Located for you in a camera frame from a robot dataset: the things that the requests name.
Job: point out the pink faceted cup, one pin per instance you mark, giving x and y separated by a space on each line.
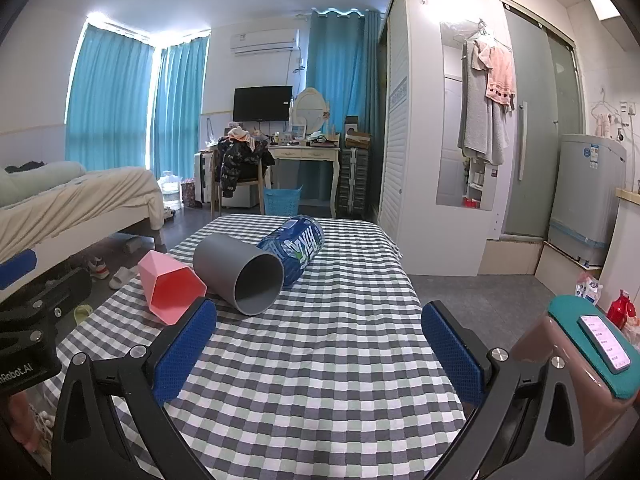
160 285

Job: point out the white air conditioner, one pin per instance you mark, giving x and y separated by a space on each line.
262 41

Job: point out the blue curtain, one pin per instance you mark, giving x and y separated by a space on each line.
177 110
107 105
345 75

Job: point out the pale green quilt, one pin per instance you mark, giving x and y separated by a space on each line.
35 180

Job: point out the cream dressing table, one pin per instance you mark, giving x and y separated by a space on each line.
305 152

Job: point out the white washing machine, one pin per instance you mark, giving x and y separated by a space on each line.
585 195

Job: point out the grey cup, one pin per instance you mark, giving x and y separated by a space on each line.
220 260

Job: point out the white tissue packet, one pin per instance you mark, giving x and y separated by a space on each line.
589 290

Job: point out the pink hanging towel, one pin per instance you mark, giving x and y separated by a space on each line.
500 77

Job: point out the blue printed cup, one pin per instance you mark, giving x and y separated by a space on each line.
295 250

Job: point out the black television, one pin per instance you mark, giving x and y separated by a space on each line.
262 103

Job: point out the white slipper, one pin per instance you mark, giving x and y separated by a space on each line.
122 277

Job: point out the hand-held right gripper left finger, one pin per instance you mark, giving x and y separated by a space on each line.
185 345

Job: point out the dark jacket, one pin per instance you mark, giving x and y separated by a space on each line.
235 160

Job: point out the white wardrobe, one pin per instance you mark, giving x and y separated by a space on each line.
420 110

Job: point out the frosted glass door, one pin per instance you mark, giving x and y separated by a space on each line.
537 135

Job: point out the red bottle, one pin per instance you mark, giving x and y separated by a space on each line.
620 312

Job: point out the clear water jug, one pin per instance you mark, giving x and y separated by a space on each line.
170 192

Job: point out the black drawer cabinet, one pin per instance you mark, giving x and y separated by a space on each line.
352 182

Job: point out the smartphone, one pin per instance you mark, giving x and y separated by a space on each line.
605 342

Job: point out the green slipper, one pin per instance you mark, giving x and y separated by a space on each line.
82 316

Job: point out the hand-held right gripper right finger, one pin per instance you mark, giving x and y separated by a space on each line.
450 350

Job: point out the grey hanging towel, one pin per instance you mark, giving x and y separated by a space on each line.
475 120

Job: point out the white suitcase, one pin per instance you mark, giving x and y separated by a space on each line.
202 177

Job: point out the bed with beige sheet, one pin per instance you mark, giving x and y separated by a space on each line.
75 205

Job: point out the oval white mirror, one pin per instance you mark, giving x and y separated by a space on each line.
310 107

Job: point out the wooden chair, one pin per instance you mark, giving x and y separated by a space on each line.
250 185

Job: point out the blue plastic laundry basket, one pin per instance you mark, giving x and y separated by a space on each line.
282 202

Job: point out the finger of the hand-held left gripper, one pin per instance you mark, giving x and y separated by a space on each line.
17 267

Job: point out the brown stool teal seat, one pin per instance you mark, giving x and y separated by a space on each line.
565 330

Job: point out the white sneaker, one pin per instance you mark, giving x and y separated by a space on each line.
99 267

